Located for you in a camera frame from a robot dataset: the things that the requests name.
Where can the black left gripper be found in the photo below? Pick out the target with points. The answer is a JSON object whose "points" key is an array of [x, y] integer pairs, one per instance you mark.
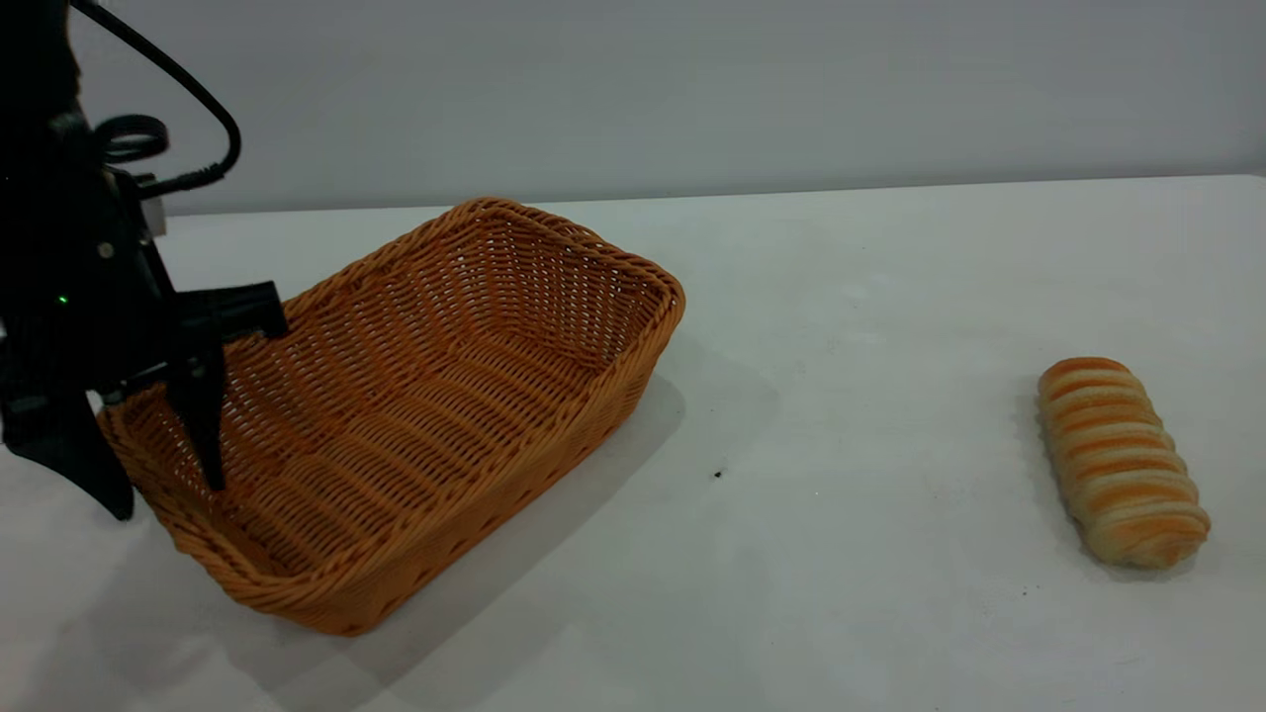
{"points": [[69, 287]]}

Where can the orange woven wicker basket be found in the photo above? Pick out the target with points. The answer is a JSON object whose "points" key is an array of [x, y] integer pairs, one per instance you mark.
{"points": [[425, 405]]}

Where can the striped bread loaf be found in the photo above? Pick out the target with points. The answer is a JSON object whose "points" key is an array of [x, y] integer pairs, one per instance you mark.
{"points": [[1123, 465]]}

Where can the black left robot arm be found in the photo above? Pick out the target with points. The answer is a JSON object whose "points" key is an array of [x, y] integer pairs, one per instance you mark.
{"points": [[35, 54]]}

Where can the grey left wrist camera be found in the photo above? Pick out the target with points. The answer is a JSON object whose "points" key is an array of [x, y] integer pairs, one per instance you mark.
{"points": [[154, 216]]}

